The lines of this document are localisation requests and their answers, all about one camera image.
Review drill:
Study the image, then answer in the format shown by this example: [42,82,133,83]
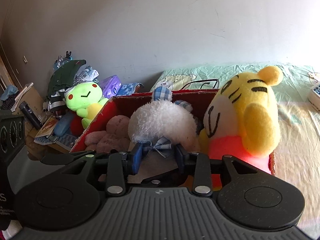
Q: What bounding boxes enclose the pink bunny plush toy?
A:
[128,86,200,158]

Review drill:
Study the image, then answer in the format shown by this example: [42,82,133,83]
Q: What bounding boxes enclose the blue white patterned cloth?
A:
[116,83,144,96]

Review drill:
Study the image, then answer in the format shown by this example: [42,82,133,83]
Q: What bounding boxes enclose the black eyeglasses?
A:
[181,79,220,90]

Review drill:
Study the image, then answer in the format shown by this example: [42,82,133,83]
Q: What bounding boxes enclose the bright green frog plush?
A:
[64,81,108,129]

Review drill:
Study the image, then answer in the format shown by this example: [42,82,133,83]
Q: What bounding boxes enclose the dark green garment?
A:
[47,60,86,98]

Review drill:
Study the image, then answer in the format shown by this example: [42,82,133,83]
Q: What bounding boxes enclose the green cartoon bed sheet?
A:
[150,63,320,238]

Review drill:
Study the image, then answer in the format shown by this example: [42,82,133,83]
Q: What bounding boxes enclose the purple plastic pouch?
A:
[99,75,121,99]

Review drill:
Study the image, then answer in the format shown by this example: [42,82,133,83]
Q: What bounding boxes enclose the cardboard box on floor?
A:
[11,83,47,137]

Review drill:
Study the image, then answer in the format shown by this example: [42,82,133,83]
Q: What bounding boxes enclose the red cardboard box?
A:
[69,89,276,190]

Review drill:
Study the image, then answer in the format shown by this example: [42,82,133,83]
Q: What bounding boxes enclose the pink plush bear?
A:
[85,115,130,154]

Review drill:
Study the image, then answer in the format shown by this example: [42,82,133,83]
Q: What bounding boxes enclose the white power strip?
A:
[308,82,320,111]

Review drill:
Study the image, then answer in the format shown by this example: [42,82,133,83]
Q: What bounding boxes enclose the yellow tiger plush toy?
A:
[199,66,283,173]

